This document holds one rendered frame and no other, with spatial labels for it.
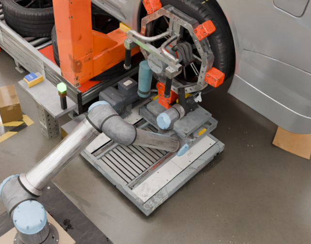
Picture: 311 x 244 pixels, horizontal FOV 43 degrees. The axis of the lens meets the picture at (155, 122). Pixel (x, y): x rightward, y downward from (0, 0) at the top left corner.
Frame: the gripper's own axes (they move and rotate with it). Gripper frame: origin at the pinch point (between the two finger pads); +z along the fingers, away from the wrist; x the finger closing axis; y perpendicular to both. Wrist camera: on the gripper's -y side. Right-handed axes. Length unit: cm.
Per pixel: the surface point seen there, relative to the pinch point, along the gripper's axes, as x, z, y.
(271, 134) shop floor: -20, 67, 70
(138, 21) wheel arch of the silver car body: -29, 3, -57
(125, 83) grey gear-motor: -52, -15, -22
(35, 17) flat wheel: -121, -20, -98
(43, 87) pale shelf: -73, -61, -47
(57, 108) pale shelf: -57, -66, -31
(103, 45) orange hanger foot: -40, -23, -54
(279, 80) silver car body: 60, 2, 4
